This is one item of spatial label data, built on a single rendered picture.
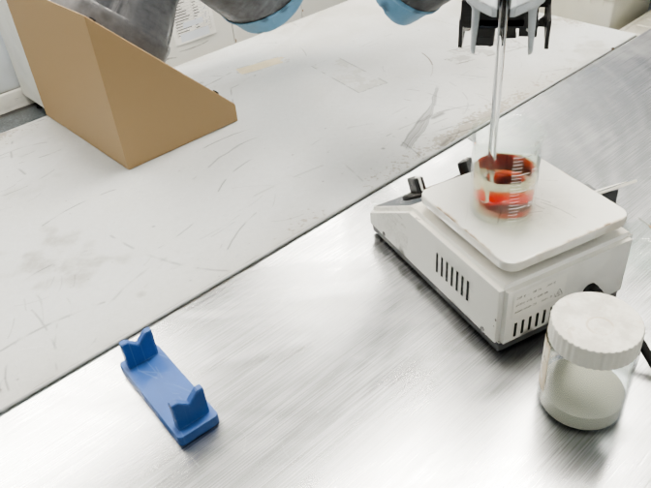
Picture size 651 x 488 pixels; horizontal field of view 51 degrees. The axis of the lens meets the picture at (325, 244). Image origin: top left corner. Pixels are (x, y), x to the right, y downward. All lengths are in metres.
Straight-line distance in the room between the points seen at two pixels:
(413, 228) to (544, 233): 0.12
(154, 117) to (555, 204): 0.48
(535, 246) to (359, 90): 0.50
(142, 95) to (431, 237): 0.41
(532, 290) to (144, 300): 0.34
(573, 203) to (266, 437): 0.30
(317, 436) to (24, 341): 0.28
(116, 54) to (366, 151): 0.30
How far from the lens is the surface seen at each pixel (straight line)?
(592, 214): 0.57
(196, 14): 3.16
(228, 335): 0.59
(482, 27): 0.58
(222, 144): 0.87
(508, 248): 0.52
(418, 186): 0.63
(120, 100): 0.82
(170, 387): 0.55
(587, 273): 0.57
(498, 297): 0.52
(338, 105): 0.93
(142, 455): 0.53
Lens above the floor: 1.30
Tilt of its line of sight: 37 degrees down
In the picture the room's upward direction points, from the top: 5 degrees counter-clockwise
